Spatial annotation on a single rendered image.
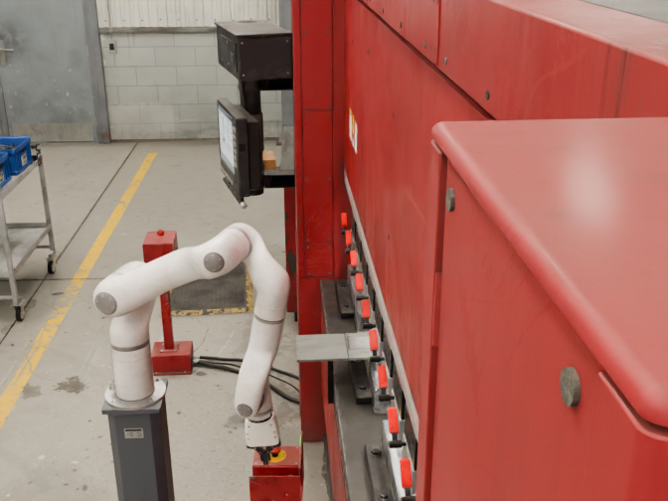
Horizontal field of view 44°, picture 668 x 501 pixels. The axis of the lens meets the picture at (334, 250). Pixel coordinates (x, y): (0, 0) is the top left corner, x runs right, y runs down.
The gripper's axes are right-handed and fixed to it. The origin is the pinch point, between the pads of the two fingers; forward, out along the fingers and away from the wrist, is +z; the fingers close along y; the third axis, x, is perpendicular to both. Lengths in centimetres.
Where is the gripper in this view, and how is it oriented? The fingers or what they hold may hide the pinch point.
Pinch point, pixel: (265, 456)
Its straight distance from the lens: 262.3
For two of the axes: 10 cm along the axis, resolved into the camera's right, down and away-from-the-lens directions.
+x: 0.0, 3.7, -9.3
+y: -10.0, 0.8, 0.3
